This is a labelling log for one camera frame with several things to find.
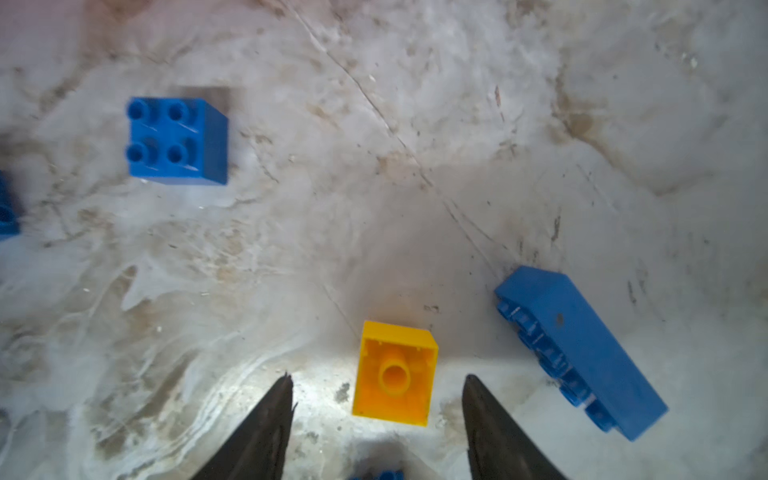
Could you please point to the blue square brick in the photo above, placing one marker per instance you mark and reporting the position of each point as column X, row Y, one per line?
column 177, row 141

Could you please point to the small yellow brick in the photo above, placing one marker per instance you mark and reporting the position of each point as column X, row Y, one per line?
column 395, row 374

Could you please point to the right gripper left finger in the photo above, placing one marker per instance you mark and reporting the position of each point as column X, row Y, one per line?
column 257, row 448

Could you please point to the blue long brick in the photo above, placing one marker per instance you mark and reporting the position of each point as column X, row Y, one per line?
column 9, row 220

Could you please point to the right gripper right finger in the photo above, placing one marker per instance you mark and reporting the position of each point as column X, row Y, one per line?
column 497, row 447

